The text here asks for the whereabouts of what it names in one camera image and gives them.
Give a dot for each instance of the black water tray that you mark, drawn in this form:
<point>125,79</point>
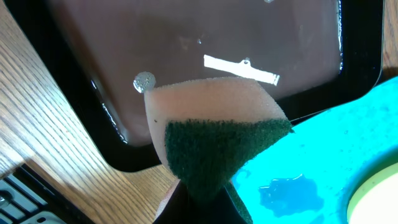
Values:
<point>309,56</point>

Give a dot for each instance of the blue plastic tray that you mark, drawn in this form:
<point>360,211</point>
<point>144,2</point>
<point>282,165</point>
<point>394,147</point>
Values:
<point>310,175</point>

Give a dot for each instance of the yellow plate with stain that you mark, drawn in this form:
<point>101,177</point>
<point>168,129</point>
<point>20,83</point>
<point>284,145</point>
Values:
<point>375,201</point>

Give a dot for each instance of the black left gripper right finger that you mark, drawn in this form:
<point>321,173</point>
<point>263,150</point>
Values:
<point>238,203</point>

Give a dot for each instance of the green pink sponge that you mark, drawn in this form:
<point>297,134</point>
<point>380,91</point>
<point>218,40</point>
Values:
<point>204,131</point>

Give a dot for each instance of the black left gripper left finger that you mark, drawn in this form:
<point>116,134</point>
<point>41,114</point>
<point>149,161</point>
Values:
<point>179,207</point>

